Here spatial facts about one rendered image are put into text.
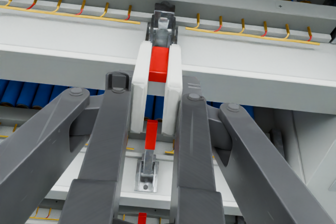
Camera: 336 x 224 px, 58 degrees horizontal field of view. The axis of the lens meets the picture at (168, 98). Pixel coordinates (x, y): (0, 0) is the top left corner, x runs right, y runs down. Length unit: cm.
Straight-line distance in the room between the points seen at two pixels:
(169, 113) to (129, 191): 25
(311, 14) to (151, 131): 20
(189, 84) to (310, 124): 24
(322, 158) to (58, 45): 28
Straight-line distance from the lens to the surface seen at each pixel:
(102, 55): 26
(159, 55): 21
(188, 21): 28
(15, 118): 43
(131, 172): 40
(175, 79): 16
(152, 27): 25
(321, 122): 36
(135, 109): 15
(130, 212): 54
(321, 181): 39
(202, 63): 26
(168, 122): 16
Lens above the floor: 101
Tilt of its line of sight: 38 degrees down
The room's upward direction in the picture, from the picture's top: 8 degrees clockwise
